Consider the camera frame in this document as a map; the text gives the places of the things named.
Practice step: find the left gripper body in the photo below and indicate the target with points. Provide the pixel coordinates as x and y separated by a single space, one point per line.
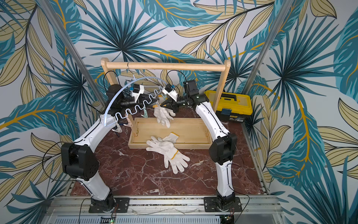
130 103

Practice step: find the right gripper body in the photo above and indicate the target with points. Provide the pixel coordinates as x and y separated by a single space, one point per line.
173 102

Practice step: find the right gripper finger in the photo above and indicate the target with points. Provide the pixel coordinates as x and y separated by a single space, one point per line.
167 106
166 102

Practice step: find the white glove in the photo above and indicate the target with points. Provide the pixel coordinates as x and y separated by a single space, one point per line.
164 146
163 116
178 162

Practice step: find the light blue clip hanger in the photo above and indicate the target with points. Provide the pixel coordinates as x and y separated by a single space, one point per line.
112 116

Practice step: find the white glove bottom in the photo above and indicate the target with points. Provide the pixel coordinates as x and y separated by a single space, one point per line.
178 162

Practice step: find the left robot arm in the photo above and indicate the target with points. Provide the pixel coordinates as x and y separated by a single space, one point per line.
78 159

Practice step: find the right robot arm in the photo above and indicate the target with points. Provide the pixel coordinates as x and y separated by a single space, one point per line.
223 147

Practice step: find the green clothespin left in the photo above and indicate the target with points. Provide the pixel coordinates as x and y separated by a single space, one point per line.
145 114

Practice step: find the wooden hanging rack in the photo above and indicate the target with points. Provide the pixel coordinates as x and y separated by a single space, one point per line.
188 129

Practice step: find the white glove back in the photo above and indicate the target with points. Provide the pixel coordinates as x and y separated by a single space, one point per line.
164 146

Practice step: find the yellow black toolbox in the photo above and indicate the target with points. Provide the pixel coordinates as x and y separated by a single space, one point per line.
234 107

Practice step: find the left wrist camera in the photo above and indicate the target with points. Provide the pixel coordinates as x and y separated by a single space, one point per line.
136 91

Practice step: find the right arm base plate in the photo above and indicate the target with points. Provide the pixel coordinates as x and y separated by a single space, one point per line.
215 204

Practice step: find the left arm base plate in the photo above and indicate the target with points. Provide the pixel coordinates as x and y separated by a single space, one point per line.
111 205

